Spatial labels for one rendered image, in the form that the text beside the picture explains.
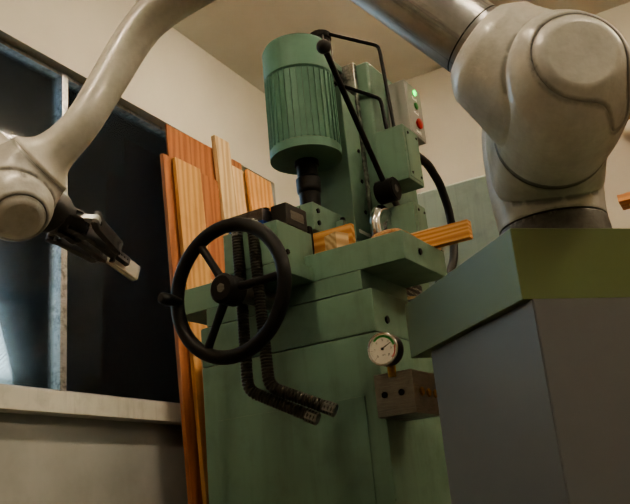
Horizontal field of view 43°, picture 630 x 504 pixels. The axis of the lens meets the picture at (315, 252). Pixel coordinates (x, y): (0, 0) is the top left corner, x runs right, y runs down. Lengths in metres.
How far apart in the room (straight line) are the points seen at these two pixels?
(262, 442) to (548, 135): 0.97
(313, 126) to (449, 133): 2.66
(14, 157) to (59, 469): 1.86
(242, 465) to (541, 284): 0.92
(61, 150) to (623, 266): 0.78
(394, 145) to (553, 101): 1.14
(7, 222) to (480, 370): 0.66
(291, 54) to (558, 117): 1.14
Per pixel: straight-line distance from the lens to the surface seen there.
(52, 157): 1.21
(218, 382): 1.79
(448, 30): 1.06
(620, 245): 1.08
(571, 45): 0.97
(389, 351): 1.49
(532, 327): 0.98
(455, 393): 1.17
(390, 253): 1.60
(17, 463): 2.81
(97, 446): 3.06
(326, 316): 1.64
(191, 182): 3.62
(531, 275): 0.99
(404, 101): 2.22
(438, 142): 4.54
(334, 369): 1.62
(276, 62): 2.02
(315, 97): 1.96
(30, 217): 1.17
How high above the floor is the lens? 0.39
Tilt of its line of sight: 18 degrees up
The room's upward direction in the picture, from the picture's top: 5 degrees counter-clockwise
